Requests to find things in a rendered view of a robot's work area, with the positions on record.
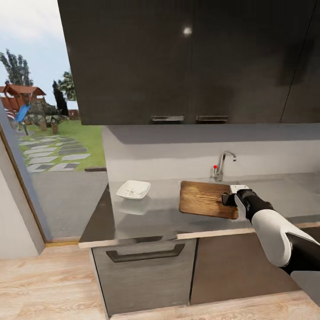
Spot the cutting board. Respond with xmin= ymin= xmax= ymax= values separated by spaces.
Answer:
xmin=179 ymin=181 xmax=239 ymax=220

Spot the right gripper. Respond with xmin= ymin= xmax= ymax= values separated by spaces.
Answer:
xmin=222 ymin=194 xmax=237 ymax=207

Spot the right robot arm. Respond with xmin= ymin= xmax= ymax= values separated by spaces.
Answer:
xmin=222 ymin=185 xmax=320 ymax=307

